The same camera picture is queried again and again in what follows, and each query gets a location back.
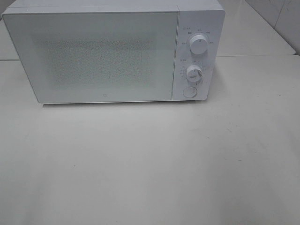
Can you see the white timer knob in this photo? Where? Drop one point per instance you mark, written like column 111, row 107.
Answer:
column 193, row 73

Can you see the white microwave oven body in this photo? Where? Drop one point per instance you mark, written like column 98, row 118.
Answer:
column 194, row 17

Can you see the white microwave door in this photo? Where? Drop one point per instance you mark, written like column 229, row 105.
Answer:
column 100, row 57

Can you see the upper white power knob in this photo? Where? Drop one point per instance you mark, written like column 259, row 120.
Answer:
column 198, row 44

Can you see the round door release button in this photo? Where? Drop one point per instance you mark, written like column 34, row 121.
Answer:
column 190, row 92

